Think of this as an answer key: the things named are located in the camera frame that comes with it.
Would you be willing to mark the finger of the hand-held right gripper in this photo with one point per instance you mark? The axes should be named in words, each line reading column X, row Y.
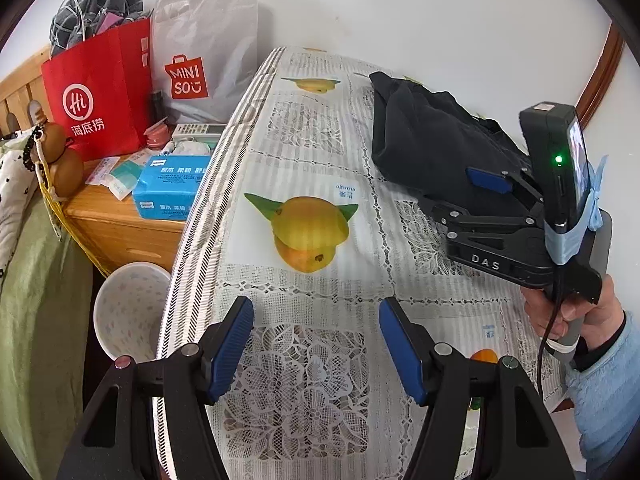
column 480, row 220
column 487, row 178

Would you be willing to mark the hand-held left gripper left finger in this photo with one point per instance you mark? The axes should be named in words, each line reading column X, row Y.
column 232, row 350

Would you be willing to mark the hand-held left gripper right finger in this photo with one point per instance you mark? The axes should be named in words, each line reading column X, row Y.
column 400, row 350

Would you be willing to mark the black sweatshirt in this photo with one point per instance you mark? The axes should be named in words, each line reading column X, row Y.
column 425, row 135

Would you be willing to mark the person's right forearm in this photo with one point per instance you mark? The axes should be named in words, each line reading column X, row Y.
column 610, row 400

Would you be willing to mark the person's right hand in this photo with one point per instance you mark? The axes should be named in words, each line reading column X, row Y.
column 607, row 310

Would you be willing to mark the white patterned waste bin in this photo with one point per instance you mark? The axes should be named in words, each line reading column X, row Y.
column 130, row 305

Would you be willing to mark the wooden nightstand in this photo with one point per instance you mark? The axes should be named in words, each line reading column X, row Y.
column 125, row 235

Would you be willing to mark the fruit print lace tablecloth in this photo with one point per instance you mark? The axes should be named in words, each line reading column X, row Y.
column 310, row 170

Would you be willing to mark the blue tissue pack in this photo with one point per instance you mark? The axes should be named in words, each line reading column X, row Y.
column 167, row 185

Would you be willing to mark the green blanket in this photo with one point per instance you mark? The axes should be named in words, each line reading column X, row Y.
column 40, row 335

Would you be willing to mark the crumpled white tissue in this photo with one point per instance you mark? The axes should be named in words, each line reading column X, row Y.
column 192, row 148

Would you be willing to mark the medicine packets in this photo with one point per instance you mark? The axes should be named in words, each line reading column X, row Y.
column 117, row 175

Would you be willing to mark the white remote control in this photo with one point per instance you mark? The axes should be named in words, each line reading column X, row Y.
column 197, row 131

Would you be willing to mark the pink cup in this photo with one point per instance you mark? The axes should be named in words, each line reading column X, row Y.
column 157, row 135

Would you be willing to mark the tan gourd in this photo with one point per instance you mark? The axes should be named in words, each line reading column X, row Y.
column 62, row 160

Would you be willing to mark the white floral quilt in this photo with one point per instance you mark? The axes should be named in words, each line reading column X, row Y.
column 12, row 190

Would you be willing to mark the red paper bag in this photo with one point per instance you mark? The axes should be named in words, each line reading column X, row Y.
column 100, row 95

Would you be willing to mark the white plastic shopping bag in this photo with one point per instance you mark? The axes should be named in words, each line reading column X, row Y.
column 210, row 45

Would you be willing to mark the wooden headboard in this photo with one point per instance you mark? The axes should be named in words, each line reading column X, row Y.
column 22, row 90

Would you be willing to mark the dark plaid cloth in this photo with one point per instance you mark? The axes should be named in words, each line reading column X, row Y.
column 95, row 10

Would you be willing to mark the brown wooden door frame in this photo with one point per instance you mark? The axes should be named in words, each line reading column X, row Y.
column 600, row 75

